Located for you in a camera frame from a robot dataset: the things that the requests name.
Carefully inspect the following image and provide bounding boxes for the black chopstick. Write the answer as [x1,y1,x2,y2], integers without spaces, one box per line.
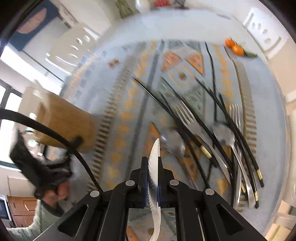
[161,95,210,189]
[165,81,232,175]
[195,77,264,187]

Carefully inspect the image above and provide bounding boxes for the blue wall hanging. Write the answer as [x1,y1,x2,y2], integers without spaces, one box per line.
[9,1,59,51]

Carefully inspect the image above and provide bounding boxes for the patterned blue table mat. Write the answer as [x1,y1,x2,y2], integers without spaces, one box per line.
[60,40,288,233]

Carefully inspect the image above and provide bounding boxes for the orange mandarin near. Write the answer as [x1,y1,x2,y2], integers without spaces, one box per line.
[232,45,245,56]

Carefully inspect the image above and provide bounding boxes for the glass vase green branches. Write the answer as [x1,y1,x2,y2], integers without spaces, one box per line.
[115,0,133,19]

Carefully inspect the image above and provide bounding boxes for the person's left hand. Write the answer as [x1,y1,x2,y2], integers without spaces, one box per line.
[42,181,70,208]

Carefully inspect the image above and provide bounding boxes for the white chair far right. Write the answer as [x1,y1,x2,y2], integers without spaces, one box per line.
[243,8,289,60]

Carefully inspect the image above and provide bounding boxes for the white chair near right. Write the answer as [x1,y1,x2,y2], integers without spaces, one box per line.
[265,91,295,240]

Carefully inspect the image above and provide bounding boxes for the white vase with flowers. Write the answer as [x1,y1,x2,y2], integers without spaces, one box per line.
[135,0,151,13]

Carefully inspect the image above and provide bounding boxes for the orange mandarin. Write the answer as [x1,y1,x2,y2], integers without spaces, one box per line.
[232,45,245,56]
[225,38,236,48]

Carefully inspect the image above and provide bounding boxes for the black chopstick longest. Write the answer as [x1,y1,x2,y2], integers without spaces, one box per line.
[132,77,219,168]

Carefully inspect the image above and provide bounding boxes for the small steel spoon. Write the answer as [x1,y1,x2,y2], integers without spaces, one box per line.
[213,123,256,208]

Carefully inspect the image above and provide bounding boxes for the large steel spoon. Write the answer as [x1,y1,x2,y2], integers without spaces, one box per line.
[162,128,198,190]

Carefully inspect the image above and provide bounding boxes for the bamboo utensil holder cup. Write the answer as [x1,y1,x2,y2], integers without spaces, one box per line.
[34,91,98,152]

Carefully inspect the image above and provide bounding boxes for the black phone stand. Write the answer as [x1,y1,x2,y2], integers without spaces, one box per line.
[174,0,188,9]

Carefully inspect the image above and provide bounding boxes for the black cable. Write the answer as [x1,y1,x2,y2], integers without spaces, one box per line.
[0,108,103,193]

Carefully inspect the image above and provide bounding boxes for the steel fork small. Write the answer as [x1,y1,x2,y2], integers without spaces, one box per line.
[229,103,243,209]

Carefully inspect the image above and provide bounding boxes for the orange mandarin far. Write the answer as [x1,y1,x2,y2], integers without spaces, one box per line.
[225,38,236,48]

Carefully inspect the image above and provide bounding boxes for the light green sleeve forearm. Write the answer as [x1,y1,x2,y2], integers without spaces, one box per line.
[7,200,65,240]

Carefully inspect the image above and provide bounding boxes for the steel fork large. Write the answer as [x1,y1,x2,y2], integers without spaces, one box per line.
[172,102,231,185]

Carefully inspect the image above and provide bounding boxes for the red lidded bowl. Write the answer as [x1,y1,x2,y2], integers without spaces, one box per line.
[154,0,171,7]

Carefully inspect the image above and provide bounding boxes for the white plastic rice paddle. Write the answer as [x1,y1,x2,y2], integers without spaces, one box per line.
[147,138,161,241]

